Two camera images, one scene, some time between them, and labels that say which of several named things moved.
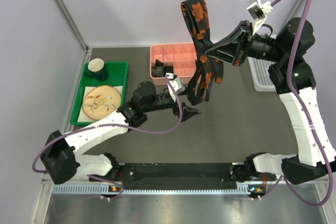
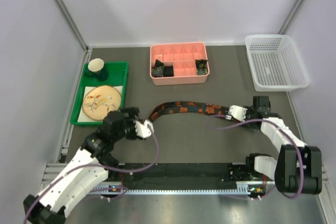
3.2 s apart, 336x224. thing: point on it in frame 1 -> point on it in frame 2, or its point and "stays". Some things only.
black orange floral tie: (195, 10) -> (170, 106)
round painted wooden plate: (101, 102) stays
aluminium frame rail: (60, 3) stays
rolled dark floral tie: (158, 70) stays
